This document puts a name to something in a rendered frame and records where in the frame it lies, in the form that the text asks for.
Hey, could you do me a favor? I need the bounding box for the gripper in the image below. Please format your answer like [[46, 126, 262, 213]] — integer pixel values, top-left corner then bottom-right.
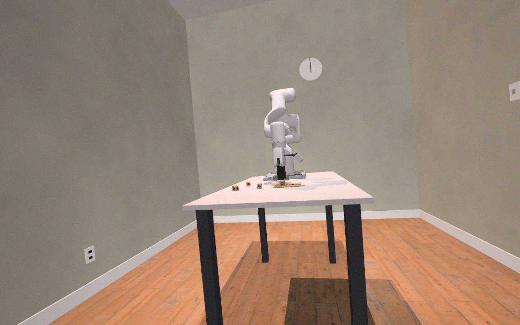
[[272, 146, 286, 180]]

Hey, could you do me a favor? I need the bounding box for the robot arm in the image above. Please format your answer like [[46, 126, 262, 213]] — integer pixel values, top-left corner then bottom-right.
[[264, 88, 303, 175]]

